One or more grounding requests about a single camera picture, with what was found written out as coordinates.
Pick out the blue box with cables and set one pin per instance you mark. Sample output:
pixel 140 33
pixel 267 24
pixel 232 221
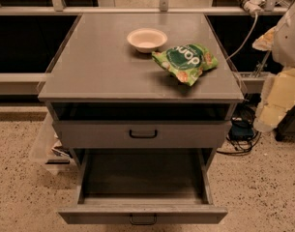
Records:
pixel 242 136

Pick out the closed grey upper drawer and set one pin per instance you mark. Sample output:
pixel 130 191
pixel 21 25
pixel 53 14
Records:
pixel 141 134

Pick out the white power strip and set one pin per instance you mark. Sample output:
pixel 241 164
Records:
pixel 253 7

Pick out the slanted metal rod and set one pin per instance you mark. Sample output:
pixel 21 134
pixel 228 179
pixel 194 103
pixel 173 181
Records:
pixel 260 66

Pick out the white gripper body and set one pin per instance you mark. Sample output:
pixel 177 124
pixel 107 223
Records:
pixel 288 39

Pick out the grey drawer cabinet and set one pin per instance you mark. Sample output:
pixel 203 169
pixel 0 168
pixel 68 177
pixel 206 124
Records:
pixel 99 77

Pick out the green rice chip bag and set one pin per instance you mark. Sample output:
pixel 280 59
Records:
pixel 186 62

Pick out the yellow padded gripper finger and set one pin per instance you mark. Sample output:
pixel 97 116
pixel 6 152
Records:
pixel 265 41
pixel 277 98

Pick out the dark cabinet at right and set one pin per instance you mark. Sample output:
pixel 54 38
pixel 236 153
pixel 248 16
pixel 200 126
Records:
pixel 286 125

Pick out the white paper bowl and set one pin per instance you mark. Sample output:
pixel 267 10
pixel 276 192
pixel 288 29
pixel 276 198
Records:
pixel 147 40

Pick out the metal railing beam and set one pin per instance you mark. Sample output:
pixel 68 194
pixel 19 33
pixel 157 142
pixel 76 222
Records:
pixel 114 10

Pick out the open grey lower drawer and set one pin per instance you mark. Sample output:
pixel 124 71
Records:
pixel 143 187

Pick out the clear plastic storage bin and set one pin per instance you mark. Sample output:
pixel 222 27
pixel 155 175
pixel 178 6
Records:
pixel 42 154

